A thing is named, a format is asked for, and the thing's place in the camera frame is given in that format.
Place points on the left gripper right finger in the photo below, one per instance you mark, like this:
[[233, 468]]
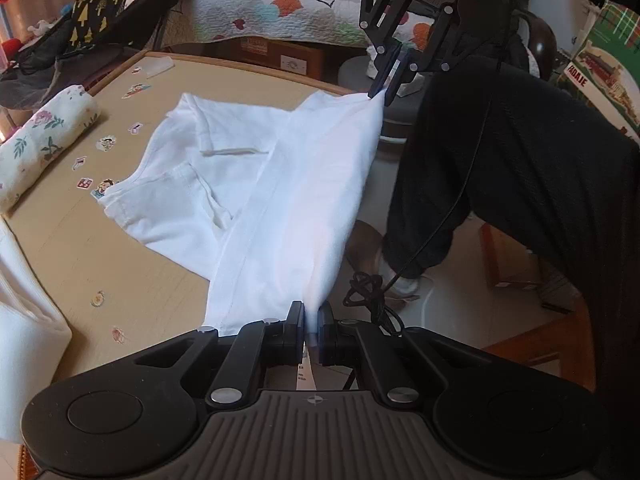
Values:
[[393, 368]]

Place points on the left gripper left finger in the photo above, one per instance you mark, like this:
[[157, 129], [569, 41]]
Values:
[[229, 370]]

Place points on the white t-shirt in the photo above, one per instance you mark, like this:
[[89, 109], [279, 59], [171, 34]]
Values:
[[257, 200]]

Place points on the patchwork quilt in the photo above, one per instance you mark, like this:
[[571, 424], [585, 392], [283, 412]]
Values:
[[333, 22]]

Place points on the black trouser leg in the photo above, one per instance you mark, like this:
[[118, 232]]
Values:
[[542, 167]]

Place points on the wooden tray table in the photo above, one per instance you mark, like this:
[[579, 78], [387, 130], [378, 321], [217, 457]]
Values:
[[117, 296]]

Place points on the green printed box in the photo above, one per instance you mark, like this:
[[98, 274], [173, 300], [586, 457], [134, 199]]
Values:
[[604, 72]]

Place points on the folded white towel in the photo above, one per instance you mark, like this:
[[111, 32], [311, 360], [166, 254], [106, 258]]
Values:
[[33, 336]]

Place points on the floral rolled cloth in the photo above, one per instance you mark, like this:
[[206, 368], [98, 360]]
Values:
[[44, 137]]

